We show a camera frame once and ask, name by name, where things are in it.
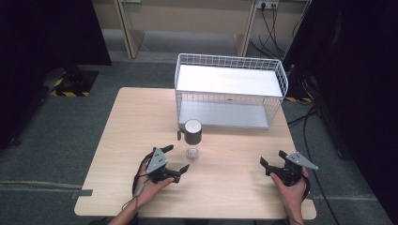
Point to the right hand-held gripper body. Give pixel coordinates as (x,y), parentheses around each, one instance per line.
(294,167)

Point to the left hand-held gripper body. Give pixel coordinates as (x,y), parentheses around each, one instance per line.
(156,162)

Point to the clear bottle with dark lid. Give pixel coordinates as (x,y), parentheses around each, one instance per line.
(192,134)

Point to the person's left hand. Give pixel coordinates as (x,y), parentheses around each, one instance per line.
(151,189)

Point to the person's right hand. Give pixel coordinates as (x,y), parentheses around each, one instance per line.
(292,195)

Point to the yellow black floor tape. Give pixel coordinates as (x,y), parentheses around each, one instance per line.
(298,99)

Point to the grey floor tape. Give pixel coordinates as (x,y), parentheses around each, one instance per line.
(82,193)

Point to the black curtain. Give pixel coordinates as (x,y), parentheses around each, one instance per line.
(47,62)
(359,93)

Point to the black stand base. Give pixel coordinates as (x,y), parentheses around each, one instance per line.
(75,82)

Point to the white power strip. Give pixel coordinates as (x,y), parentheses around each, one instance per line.
(267,3)

